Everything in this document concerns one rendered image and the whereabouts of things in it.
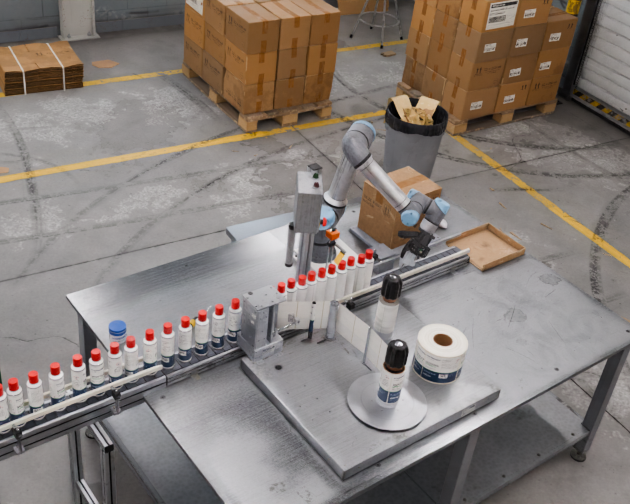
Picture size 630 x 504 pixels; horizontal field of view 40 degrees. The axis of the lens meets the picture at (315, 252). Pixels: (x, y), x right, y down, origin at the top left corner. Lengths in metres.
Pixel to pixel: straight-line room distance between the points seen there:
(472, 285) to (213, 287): 1.21
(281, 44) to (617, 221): 2.83
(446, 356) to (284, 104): 4.02
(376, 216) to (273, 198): 2.00
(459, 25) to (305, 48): 1.24
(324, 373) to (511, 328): 0.95
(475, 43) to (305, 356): 4.08
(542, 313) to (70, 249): 2.94
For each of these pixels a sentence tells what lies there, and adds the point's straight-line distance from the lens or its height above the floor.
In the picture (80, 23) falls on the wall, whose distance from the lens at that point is 8.61.
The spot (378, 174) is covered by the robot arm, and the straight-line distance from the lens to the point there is 3.75.
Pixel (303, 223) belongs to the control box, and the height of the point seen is 1.33.
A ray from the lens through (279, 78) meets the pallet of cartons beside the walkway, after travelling 6.95.
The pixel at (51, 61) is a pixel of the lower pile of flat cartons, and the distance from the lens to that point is 7.62.
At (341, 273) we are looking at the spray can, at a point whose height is 1.04.
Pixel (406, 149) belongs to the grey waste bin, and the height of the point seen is 0.41.
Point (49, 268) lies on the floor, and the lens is 5.45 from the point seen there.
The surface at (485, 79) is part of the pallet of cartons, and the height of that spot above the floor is 0.48.
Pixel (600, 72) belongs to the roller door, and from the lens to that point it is 8.24.
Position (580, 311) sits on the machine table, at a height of 0.83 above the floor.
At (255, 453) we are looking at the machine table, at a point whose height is 0.83.
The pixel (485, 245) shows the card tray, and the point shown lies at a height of 0.83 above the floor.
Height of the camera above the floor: 3.22
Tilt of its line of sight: 35 degrees down
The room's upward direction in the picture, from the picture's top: 7 degrees clockwise
